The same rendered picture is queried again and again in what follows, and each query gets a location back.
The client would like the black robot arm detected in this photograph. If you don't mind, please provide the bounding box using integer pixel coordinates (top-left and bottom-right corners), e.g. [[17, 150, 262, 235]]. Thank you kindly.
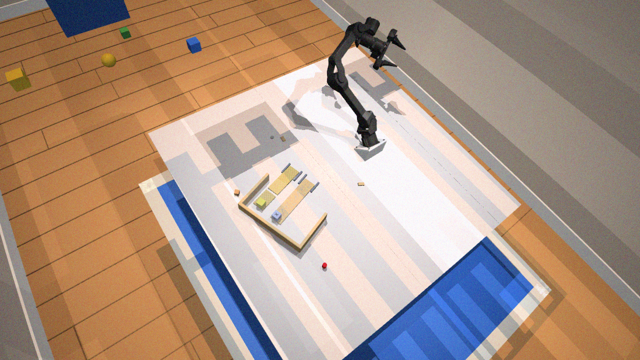
[[327, 17, 380, 148]]

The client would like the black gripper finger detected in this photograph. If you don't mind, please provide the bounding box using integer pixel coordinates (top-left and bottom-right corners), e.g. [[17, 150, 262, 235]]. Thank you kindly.
[[380, 60, 397, 68], [392, 35, 406, 50]]

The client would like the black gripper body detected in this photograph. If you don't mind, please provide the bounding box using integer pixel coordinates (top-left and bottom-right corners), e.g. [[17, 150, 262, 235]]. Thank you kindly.
[[369, 28, 397, 70]]

